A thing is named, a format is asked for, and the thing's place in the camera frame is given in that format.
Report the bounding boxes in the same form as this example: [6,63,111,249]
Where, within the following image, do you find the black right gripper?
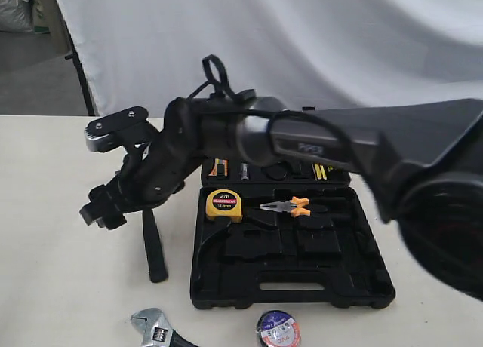
[79,97,200,230]

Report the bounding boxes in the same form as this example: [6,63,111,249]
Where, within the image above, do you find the claw hammer black grip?
[142,209,168,283]

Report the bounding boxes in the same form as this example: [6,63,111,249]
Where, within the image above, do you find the chrome adjustable wrench black handle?
[131,308,197,347]

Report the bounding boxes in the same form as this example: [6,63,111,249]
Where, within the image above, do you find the black plastic tool case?
[190,159,395,309]

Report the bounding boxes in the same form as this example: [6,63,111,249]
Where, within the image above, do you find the black PVC electrical tape roll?
[256,309,301,347]

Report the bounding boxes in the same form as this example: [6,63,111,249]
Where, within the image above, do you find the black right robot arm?
[80,97,482,299]

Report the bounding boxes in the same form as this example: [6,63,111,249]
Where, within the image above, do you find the yellow tape measure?
[205,189,242,223]

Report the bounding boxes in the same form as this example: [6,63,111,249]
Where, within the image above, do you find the orange utility knife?
[208,158,229,177]

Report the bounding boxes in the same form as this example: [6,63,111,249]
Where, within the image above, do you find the clear voltage tester screwdriver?
[241,163,249,180]

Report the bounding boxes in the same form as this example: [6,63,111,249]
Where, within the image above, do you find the black backdrop stand pole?
[60,12,97,116]

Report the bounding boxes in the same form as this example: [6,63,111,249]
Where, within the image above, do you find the white backdrop cloth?
[57,0,482,117]

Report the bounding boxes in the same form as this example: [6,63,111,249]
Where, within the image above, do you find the grey sack in background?
[1,0,32,32]

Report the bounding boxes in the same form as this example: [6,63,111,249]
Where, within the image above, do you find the large yellow black screwdriver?
[312,164,328,180]

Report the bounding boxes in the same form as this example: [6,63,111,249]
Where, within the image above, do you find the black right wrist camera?
[85,106,158,153]

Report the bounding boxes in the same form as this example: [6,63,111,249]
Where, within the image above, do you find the orange handled pliers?
[259,197,311,217]

